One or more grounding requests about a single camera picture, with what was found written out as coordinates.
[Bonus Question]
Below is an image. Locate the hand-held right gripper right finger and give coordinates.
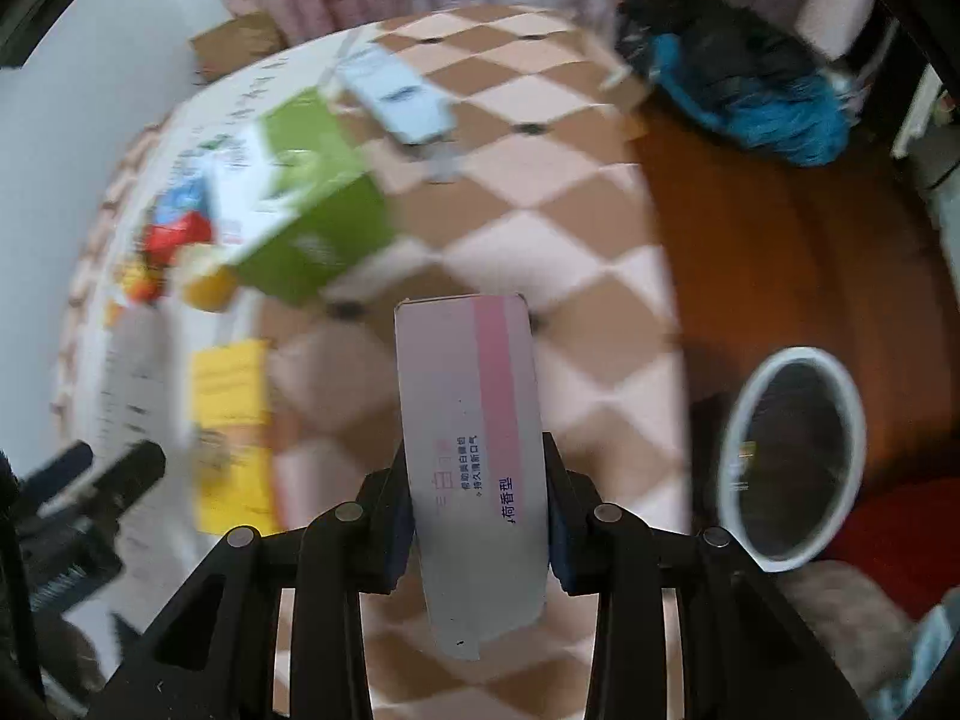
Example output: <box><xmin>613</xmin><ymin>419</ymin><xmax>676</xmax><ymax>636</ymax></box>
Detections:
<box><xmin>541</xmin><ymin>433</ymin><xmax>875</xmax><ymax>720</ymax></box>

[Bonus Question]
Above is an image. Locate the yellow flat packet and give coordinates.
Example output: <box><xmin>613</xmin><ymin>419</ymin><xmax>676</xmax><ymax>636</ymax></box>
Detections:
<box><xmin>189</xmin><ymin>339</ymin><xmax>284</xmax><ymax>533</ymax></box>

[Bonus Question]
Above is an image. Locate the blue and black clothes pile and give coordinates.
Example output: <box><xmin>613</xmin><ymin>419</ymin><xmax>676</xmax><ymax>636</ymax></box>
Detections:
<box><xmin>619</xmin><ymin>0</ymin><xmax>852</xmax><ymax>167</ymax></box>

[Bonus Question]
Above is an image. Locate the grey fuzzy cloth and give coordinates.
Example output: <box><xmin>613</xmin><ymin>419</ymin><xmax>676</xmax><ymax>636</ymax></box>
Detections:
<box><xmin>776</xmin><ymin>559</ymin><xmax>920</xmax><ymax>698</ymax></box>

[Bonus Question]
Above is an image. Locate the green and white carton box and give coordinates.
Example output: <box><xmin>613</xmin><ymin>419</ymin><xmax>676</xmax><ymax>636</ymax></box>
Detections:
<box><xmin>206</xmin><ymin>86</ymin><xmax>400</xmax><ymax>307</ymax></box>

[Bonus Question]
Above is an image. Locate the brown and pink checkered blanket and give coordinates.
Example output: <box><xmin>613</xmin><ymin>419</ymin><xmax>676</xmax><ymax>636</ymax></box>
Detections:
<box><xmin>52</xmin><ymin>4</ymin><xmax>695</xmax><ymax>720</ymax></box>

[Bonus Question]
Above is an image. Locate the red and blue snack packet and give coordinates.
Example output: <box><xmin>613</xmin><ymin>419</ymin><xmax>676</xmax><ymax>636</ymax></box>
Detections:
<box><xmin>142</xmin><ymin>180</ymin><xmax>218</xmax><ymax>265</ymax></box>

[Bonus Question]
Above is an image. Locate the white printed sheet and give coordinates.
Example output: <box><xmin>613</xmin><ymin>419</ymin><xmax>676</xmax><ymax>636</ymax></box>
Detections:
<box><xmin>71</xmin><ymin>52</ymin><xmax>301</xmax><ymax>616</ymax></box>

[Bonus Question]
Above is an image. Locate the white pink-striped carton box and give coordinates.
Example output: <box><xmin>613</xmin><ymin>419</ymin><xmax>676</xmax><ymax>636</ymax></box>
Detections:
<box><xmin>394</xmin><ymin>293</ymin><xmax>547</xmax><ymax>662</ymax></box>

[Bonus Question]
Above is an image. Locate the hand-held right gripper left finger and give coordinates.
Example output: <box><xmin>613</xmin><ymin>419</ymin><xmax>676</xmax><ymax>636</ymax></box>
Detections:
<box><xmin>88</xmin><ymin>444</ymin><xmax>416</xmax><ymax>720</ymax></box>

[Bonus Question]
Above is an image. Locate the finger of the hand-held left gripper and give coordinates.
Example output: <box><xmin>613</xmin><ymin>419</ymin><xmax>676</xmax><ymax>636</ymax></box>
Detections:
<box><xmin>19</xmin><ymin>441</ymin><xmax>167</xmax><ymax>522</ymax></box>

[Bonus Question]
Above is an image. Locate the white-rimmed round trash bin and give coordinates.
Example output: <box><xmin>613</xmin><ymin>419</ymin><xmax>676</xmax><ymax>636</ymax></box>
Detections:
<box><xmin>716</xmin><ymin>346</ymin><xmax>866</xmax><ymax>571</ymax></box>

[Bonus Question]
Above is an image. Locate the light blue carton box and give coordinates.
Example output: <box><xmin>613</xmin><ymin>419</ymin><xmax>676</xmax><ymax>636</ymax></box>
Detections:
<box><xmin>335</xmin><ymin>45</ymin><xmax>458</xmax><ymax>147</ymax></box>

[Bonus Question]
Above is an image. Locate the brown cardboard box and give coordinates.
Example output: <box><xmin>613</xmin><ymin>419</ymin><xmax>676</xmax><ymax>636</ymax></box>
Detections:
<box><xmin>189</xmin><ymin>11</ymin><xmax>290</xmax><ymax>83</ymax></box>

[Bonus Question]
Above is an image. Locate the red cloth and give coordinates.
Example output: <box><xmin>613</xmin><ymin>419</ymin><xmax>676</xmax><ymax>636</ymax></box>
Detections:
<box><xmin>825</xmin><ymin>486</ymin><xmax>960</xmax><ymax>620</ymax></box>

